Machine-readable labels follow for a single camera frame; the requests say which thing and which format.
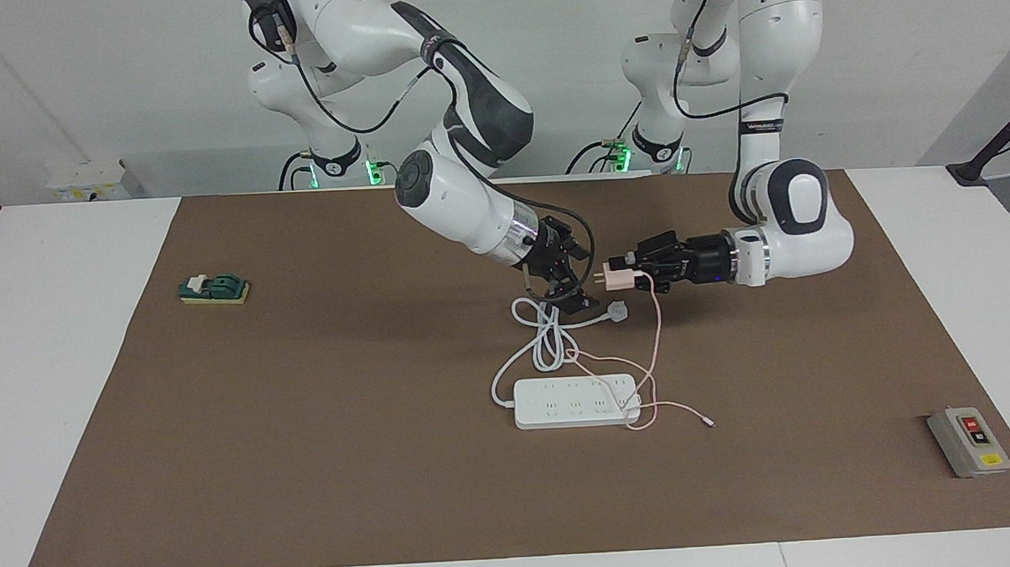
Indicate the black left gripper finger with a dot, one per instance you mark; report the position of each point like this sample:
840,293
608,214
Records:
663,281
657,250

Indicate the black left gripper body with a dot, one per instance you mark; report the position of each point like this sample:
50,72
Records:
704,259

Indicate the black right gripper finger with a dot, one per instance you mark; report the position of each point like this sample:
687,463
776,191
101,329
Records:
573,242
569,293

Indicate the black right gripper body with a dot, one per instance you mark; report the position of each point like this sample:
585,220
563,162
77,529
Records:
544,252

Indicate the pink charger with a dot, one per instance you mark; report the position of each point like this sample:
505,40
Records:
617,279

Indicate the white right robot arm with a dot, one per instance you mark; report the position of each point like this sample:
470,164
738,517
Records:
459,204

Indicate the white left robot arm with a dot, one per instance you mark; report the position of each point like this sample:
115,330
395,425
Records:
800,219

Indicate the white power strip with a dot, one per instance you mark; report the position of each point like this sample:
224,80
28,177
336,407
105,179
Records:
574,404

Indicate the brown table mat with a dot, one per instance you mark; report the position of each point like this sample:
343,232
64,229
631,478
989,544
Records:
310,496

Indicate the small green circuit board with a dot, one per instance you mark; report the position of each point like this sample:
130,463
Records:
215,288

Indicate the white box yellow labels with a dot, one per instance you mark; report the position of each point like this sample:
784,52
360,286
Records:
83,183

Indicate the grey on-off switch box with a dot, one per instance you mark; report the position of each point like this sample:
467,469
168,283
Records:
972,442

